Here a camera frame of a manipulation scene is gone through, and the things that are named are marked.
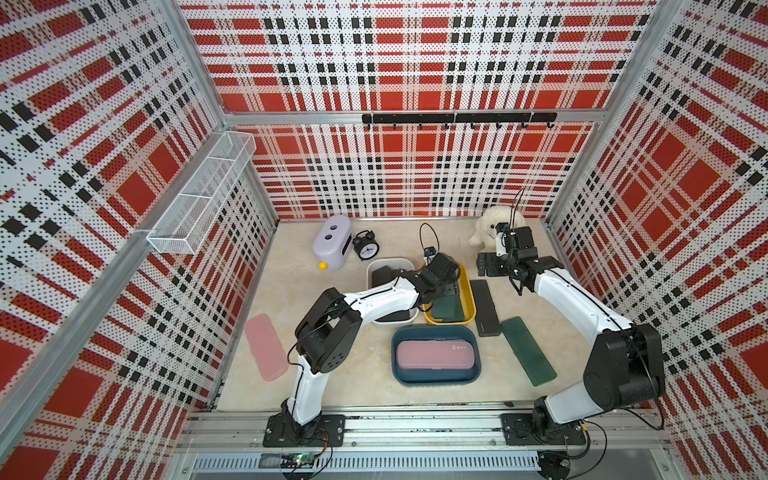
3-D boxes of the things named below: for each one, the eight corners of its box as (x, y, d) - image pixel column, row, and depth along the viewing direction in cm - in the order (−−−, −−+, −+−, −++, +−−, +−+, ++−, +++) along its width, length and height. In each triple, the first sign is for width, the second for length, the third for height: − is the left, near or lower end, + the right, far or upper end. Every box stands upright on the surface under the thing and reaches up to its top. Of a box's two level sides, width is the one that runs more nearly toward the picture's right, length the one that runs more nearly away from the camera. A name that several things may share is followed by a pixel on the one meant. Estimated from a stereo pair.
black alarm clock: (354, 257, 110) (350, 243, 104) (362, 243, 115) (360, 228, 108) (372, 263, 108) (370, 248, 102) (380, 248, 113) (379, 233, 106)
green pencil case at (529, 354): (533, 387, 83) (537, 385, 81) (499, 324, 95) (501, 320, 93) (554, 380, 84) (558, 377, 82) (517, 318, 96) (519, 315, 94)
